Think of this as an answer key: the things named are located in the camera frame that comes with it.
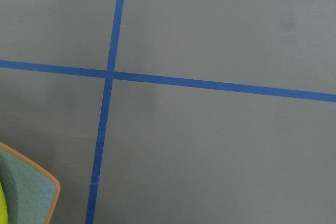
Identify grey square plate orange rim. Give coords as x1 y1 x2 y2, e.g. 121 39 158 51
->
1 143 60 223

